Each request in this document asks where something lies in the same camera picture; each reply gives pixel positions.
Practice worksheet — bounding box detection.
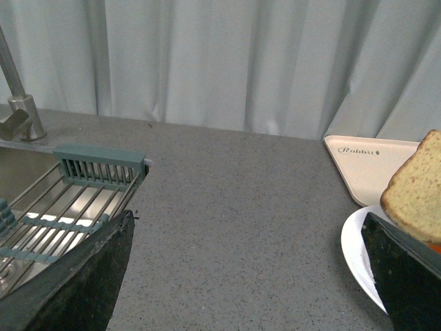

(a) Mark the green sink drying rack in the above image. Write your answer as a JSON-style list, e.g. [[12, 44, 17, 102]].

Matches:
[[0, 143, 155, 301]]

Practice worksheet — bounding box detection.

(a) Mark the steel faucet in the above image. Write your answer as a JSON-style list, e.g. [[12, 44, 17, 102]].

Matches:
[[1, 30, 47, 142]]

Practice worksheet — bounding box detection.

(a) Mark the fried egg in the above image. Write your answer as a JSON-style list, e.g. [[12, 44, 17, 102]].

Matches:
[[428, 243, 441, 254]]

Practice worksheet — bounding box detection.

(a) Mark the white curtain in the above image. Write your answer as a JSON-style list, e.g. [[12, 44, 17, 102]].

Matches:
[[1, 1, 440, 141]]

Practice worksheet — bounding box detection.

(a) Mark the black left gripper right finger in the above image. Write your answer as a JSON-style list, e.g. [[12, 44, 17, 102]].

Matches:
[[361, 212, 440, 330]]

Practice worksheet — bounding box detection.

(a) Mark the bread slice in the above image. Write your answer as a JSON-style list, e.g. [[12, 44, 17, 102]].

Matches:
[[380, 130, 440, 245]]

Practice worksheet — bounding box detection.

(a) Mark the steel sink basin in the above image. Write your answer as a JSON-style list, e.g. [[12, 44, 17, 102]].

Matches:
[[0, 139, 145, 301]]

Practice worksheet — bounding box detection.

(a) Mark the white round plate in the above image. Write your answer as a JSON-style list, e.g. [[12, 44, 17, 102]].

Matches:
[[340, 205, 389, 314]]

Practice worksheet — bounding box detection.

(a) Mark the cream rabbit tray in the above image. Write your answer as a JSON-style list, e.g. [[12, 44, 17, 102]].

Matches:
[[324, 135, 419, 207]]

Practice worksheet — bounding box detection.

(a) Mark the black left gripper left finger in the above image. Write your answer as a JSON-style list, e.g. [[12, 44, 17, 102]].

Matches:
[[1, 210, 134, 330]]

